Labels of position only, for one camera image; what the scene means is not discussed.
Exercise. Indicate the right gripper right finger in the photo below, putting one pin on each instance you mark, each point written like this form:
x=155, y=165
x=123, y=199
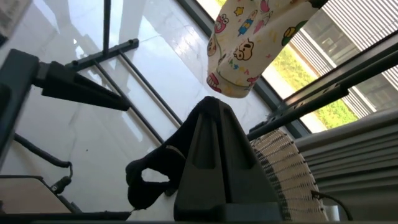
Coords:
x=252, y=193

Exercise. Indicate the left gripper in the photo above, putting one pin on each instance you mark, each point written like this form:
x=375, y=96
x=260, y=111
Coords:
x=12, y=93

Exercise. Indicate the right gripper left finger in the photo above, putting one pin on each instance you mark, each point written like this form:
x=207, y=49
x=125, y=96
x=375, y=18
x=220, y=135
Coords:
x=202, y=186

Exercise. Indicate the black garment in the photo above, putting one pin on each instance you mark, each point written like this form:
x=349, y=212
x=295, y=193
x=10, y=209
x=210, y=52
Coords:
x=161, y=161

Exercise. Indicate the cream printed garment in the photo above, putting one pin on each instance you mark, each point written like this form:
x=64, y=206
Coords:
x=242, y=46

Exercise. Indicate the white laundry basket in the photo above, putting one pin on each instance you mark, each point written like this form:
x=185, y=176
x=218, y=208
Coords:
x=286, y=174

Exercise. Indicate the black clothes rack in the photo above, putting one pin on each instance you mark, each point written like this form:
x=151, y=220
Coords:
x=102, y=55

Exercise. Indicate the window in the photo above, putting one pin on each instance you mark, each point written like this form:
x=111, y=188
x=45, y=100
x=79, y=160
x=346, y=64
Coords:
x=280, y=105

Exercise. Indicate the grey curtain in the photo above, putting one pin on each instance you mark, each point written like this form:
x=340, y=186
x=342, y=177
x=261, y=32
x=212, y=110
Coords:
x=357, y=155

